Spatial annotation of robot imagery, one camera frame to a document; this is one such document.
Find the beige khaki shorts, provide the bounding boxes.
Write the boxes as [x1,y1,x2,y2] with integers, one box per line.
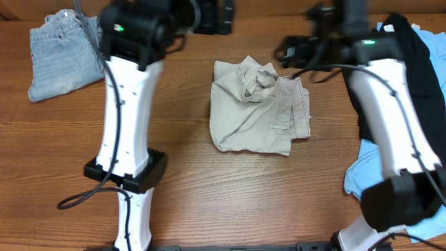
[209,56,311,155]

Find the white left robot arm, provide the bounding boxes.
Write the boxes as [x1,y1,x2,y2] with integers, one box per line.
[84,0,235,250]

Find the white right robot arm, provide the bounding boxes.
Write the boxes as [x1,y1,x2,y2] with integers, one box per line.
[296,6,445,250]

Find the black garment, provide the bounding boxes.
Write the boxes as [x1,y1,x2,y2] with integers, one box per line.
[342,13,445,167]

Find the folded light blue jeans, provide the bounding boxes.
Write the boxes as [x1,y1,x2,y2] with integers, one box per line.
[28,9,104,102]

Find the light blue t-shirt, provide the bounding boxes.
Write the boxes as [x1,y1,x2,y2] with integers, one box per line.
[343,22,446,242]

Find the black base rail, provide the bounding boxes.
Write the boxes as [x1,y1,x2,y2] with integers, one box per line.
[83,241,393,251]

